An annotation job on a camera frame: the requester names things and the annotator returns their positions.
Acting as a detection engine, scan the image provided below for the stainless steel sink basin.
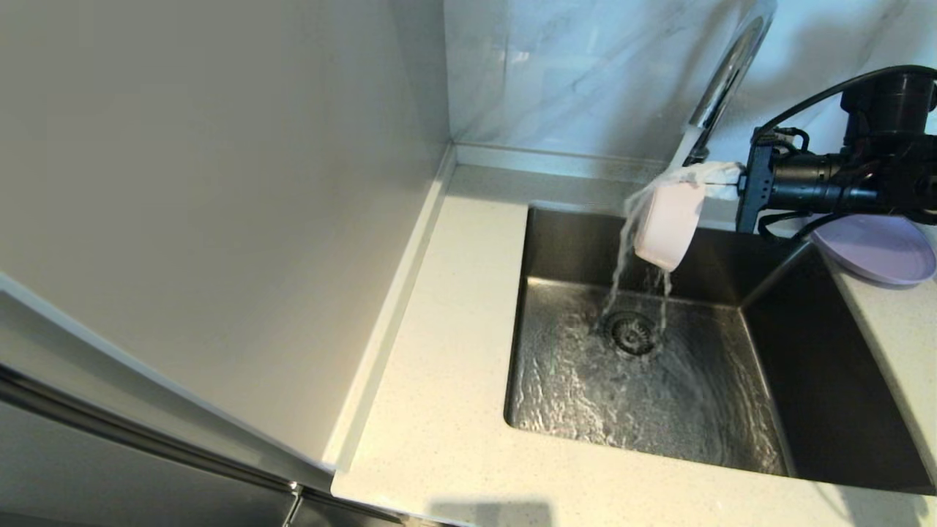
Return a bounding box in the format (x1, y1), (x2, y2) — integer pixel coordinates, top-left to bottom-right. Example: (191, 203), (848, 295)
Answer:
(503, 203), (934, 493)

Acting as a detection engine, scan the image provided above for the purple plastic plate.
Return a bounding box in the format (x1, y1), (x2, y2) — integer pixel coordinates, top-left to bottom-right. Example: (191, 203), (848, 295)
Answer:
(811, 214), (937, 286)

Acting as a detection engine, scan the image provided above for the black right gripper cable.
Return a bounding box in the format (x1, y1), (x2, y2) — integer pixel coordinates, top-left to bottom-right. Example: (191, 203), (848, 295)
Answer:
(754, 64), (937, 244)

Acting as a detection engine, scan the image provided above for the white tall cabinet side panel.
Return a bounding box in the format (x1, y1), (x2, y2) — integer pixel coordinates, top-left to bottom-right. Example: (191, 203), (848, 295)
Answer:
(0, 0), (451, 469)

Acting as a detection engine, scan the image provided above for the pink plastic cup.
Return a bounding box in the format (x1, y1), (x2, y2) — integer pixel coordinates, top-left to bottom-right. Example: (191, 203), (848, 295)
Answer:
(633, 181), (708, 273)

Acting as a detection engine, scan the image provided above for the round metal drain strainer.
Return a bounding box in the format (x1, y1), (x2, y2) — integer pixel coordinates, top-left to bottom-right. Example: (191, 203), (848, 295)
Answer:
(604, 311), (664, 359)

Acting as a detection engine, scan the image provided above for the metal door trim rail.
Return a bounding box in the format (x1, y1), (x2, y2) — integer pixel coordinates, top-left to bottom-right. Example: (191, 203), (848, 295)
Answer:
(0, 359), (302, 495)

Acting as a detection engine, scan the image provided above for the chrome gooseneck faucet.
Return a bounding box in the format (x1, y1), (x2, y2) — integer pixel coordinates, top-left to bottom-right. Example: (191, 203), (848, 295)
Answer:
(681, 0), (777, 168)

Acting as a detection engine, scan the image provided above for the grey upper cabinet door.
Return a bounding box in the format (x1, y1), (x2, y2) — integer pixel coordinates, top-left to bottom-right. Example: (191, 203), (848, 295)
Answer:
(0, 267), (336, 493)

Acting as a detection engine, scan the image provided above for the grey cabinet door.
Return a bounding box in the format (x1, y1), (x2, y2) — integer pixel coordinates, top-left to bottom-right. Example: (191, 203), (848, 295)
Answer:
(0, 392), (297, 527)
(0, 267), (336, 493)

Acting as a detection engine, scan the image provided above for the grey lower cabinet door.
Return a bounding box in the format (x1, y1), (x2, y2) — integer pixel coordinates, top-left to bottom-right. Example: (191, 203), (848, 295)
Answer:
(0, 392), (297, 527)

